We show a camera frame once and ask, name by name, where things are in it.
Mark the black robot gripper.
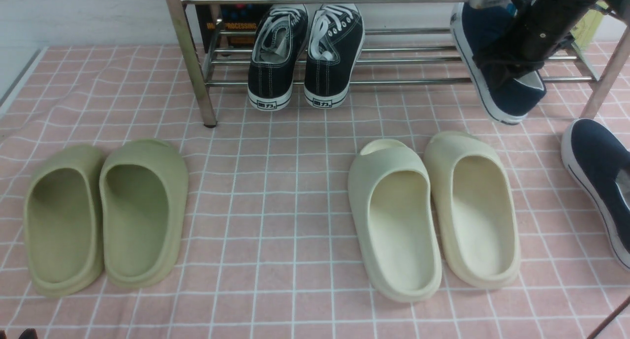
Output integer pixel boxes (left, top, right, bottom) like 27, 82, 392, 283
473, 0, 629, 90

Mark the navy slip-on shoe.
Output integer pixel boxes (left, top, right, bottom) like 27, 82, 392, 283
450, 2, 547, 125
561, 119, 630, 270

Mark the steel shoe rack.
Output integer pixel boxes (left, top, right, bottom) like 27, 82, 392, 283
166, 0, 629, 128

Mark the dark book behind rack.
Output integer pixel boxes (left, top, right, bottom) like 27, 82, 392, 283
195, 3, 271, 53

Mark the yellow teal book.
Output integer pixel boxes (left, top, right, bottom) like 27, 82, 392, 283
570, 0, 608, 51

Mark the black right canvas sneaker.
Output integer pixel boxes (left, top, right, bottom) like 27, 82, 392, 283
304, 3, 365, 109

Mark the black canvas sneaker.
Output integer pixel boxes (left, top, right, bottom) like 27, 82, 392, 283
304, 3, 365, 109
248, 3, 309, 112

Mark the cream right slipper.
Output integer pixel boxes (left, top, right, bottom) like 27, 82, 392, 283
423, 131, 521, 289

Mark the cream slipper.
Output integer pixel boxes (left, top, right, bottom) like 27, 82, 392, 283
423, 131, 521, 289
348, 139, 442, 303

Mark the cream left slipper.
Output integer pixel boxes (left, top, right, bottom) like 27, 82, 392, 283
348, 139, 442, 303

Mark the black left canvas sneaker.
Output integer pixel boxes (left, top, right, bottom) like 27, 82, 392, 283
248, 3, 309, 112

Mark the pink checkered floor cloth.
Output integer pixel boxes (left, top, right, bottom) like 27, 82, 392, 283
1, 46, 629, 339

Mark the green right slipper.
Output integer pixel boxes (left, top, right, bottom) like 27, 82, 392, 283
99, 139, 189, 289

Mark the green slipper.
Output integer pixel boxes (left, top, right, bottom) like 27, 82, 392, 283
23, 144, 104, 297
99, 139, 189, 289

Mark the green left slipper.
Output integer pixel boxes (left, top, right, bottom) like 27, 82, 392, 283
23, 144, 104, 297

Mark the dark object bottom left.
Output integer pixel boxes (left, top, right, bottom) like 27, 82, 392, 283
18, 328, 38, 339

